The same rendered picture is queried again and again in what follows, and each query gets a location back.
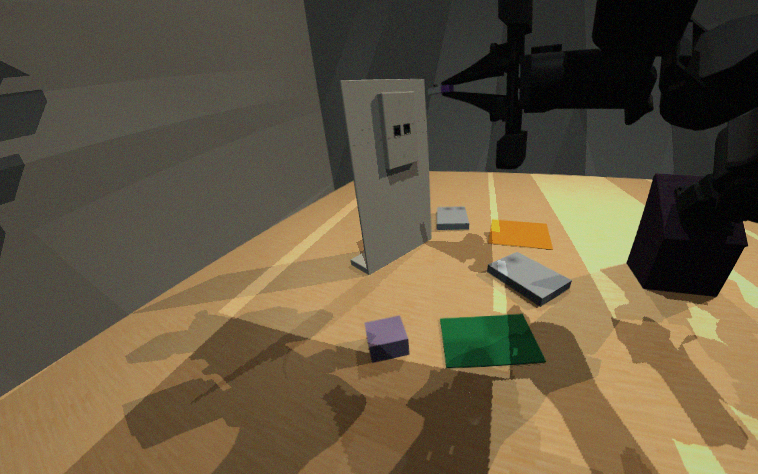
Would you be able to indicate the grey panel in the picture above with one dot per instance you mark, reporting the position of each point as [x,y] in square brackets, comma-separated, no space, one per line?
[386,125]

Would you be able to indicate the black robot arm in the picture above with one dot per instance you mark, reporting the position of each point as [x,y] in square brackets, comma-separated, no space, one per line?
[707,78]

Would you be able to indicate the green flat square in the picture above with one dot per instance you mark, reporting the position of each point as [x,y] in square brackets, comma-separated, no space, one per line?
[485,341]

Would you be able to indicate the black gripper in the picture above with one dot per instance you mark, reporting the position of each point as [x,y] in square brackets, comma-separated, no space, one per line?
[547,81]

